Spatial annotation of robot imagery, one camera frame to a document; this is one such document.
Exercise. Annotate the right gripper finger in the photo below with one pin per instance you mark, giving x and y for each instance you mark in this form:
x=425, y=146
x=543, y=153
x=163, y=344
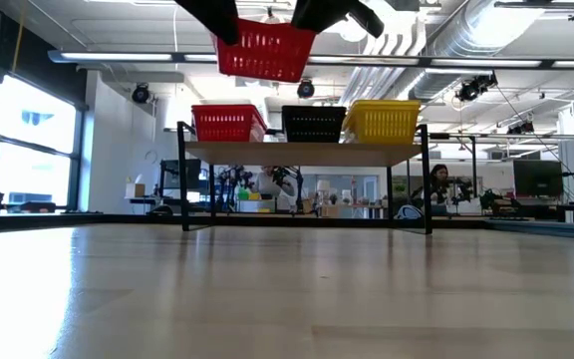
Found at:
x=369, y=20
x=327, y=12

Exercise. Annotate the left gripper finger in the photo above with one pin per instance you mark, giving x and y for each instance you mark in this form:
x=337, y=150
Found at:
x=207, y=17

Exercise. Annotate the wooden shelf with black legs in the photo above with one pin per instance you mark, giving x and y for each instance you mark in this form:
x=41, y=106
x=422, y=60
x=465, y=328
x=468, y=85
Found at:
x=292, y=153

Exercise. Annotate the long light bar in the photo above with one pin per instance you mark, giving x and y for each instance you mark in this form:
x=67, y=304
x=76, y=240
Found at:
x=367, y=61

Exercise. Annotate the black ceiling spotlight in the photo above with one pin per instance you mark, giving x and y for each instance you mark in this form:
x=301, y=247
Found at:
x=305, y=88
x=476, y=87
x=521, y=128
x=141, y=93

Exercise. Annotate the black monitor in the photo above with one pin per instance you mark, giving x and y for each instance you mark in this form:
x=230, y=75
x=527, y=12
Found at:
x=537, y=177
x=180, y=174

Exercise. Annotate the person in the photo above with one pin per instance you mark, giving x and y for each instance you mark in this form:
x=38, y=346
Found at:
x=269, y=184
x=439, y=187

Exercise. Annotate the cardboard box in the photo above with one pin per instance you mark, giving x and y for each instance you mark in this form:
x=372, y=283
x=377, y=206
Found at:
x=135, y=190

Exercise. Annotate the white and blue round object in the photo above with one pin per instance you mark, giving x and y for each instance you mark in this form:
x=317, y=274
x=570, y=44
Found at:
x=409, y=212

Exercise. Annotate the large window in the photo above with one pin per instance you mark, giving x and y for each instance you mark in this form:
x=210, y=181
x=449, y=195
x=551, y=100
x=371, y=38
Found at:
x=33, y=144

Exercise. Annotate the silver air duct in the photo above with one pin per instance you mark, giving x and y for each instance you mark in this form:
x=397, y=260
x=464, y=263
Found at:
x=466, y=40

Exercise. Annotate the black track light rail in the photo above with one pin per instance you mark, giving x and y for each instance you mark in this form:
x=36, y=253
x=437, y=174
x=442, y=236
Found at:
x=538, y=5

